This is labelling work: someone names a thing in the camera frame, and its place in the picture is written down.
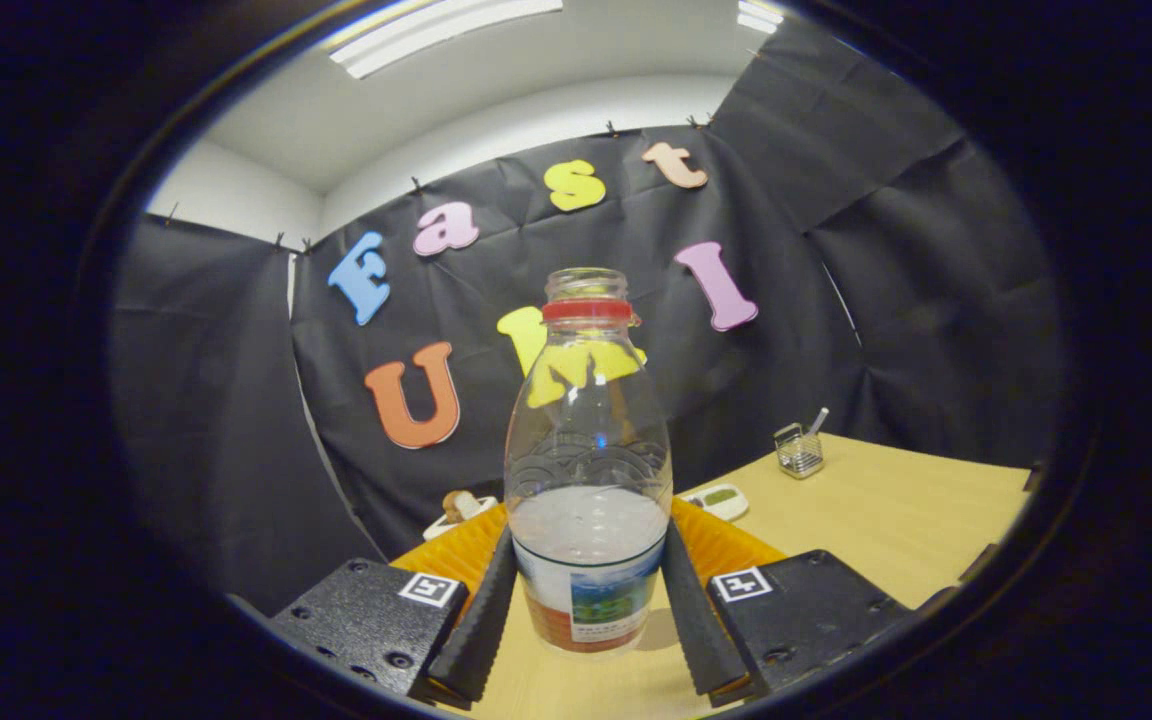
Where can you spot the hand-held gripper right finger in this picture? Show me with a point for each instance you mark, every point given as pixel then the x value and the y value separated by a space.
pixel 701 620

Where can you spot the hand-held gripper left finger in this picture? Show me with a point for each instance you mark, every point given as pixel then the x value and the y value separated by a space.
pixel 481 610

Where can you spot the clear plastic juice bottle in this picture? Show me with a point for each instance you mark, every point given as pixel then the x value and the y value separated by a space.
pixel 586 450

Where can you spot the white toaster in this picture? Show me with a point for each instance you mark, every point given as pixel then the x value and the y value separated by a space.
pixel 481 505

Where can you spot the toasted bread slice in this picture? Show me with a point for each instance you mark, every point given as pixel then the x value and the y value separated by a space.
pixel 456 506

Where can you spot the white divided dish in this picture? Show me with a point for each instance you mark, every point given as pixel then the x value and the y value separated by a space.
pixel 721 498

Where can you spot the wooden table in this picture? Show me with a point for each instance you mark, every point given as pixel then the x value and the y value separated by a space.
pixel 886 520

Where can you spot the black backdrop cloth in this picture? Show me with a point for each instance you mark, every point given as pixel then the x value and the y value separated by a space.
pixel 786 250

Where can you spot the long ceiling light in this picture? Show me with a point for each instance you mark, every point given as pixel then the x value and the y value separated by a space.
pixel 436 30

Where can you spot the small ceiling light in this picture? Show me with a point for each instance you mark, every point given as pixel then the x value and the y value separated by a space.
pixel 759 15

